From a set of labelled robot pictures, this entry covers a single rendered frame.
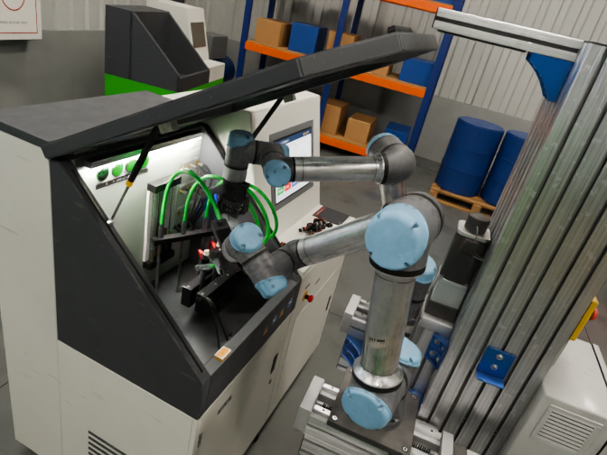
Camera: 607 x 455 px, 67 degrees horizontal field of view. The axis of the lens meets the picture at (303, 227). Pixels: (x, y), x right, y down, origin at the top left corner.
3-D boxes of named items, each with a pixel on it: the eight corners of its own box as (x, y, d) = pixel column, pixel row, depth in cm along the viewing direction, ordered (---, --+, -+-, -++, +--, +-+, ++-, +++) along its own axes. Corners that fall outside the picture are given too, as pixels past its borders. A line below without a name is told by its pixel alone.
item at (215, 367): (205, 413, 143) (210, 375, 135) (193, 405, 144) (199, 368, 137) (291, 312, 195) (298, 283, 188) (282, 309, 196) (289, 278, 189)
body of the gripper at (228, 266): (219, 278, 132) (228, 271, 122) (210, 250, 134) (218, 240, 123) (244, 270, 136) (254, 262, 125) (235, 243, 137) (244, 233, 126)
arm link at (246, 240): (246, 259, 108) (226, 229, 108) (236, 268, 118) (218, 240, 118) (272, 243, 112) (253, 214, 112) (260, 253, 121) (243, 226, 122)
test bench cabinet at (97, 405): (175, 561, 175) (196, 422, 139) (62, 483, 191) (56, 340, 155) (264, 430, 234) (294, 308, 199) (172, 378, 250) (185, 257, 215)
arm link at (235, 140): (257, 138, 136) (228, 134, 134) (251, 172, 141) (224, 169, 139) (255, 130, 143) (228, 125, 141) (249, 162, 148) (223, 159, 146)
